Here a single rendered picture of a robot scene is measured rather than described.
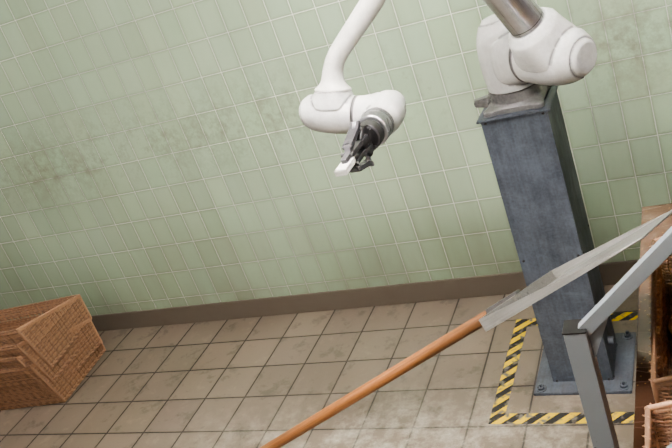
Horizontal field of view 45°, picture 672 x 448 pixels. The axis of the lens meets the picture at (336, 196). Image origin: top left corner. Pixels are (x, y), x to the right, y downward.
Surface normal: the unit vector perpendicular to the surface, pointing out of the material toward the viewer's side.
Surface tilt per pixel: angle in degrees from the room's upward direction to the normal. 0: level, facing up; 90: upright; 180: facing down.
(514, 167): 90
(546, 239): 90
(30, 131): 90
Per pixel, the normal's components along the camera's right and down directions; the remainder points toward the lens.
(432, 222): -0.33, 0.47
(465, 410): -0.32, -0.88
